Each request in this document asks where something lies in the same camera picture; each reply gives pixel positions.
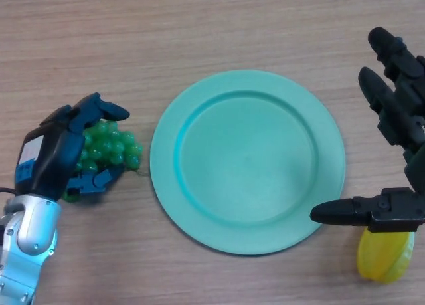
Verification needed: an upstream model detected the yellow starfruit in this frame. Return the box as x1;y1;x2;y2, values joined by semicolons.
356;227;415;282

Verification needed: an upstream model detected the green round plate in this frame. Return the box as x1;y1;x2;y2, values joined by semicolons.
149;69;346;256

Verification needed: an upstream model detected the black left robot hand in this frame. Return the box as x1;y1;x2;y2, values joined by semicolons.
14;92;130;203

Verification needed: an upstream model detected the green grapes bunch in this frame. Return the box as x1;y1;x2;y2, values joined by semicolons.
61;120;147;203

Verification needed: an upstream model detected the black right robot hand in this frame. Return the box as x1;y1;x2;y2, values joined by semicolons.
309;27;425;233

